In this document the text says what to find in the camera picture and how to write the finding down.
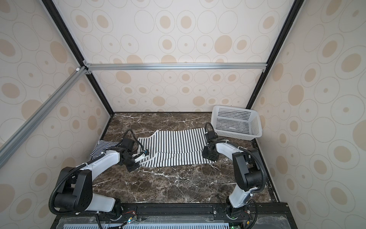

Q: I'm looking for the blue white striped tank top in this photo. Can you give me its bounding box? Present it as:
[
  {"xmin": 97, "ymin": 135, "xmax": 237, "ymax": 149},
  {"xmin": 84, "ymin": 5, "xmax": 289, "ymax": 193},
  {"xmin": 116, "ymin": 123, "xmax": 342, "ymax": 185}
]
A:
[{"xmin": 90, "ymin": 140, "xmax": 117, "ymax": 159}]

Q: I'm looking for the white plastic laundry basket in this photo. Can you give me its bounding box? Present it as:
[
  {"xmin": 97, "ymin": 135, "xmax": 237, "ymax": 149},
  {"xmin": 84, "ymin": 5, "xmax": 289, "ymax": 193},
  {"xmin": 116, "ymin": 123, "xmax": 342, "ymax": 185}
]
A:
[{"xmin": 211, "ymin": 106, "xmax": 262, "ymax": 141}]

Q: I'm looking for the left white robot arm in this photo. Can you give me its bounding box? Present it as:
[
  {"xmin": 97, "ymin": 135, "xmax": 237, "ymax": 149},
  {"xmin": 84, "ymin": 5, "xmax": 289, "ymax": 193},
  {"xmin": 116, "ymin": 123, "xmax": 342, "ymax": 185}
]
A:
[{"xmin": 48, "ymin": 138, "xmax": 150, "ymax": 220}]

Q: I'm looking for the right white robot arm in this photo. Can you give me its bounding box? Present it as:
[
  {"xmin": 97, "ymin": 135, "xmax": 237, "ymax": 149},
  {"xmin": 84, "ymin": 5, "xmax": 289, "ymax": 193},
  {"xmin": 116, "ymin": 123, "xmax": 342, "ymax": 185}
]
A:
[{"xmin": 202, "ymin": 130, "xmax": 266, "ymax": 209}]

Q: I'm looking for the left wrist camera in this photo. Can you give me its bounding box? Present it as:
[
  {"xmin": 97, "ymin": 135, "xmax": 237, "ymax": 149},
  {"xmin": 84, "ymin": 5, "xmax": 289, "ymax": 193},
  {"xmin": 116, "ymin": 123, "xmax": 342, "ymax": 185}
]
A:
[{"xmin": 133, "ymin": 150, "xmax": 150, "ymax": 163}]

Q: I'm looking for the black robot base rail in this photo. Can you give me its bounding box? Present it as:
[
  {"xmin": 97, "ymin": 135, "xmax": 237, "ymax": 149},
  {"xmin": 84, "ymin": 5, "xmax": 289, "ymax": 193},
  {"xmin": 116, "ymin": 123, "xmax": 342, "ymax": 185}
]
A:
[{"xmin": 51, "ymin": 202, "xmax": 297, "ymax": 229}]

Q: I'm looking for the back aluminium frame rail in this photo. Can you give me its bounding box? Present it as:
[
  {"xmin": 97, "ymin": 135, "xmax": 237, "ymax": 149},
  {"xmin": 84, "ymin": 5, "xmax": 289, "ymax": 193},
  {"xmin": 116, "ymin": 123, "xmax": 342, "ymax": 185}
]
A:
[{"xmin": 86, "ymin": 63, "xmax": 267, "ymax": 71}]

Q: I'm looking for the aluminium frame rail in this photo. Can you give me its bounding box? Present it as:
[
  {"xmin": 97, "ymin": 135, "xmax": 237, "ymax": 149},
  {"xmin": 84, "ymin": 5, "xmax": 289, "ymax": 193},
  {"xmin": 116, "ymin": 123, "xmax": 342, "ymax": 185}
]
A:
[
  {"xmin": 1, "ymin": 66, "xmax": 87, "ymax": 167},
  {"xmin": 86, "ymin": 63, "xmax": 267, "ymax": 71}
]

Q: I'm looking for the left aluminium frame rail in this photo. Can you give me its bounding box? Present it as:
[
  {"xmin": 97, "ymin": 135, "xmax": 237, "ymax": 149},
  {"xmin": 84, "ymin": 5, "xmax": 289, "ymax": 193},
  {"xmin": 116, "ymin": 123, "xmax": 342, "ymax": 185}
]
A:
[{"xmin": 1, "ymin": 66, "xmax": 87, "ymax": 167}]

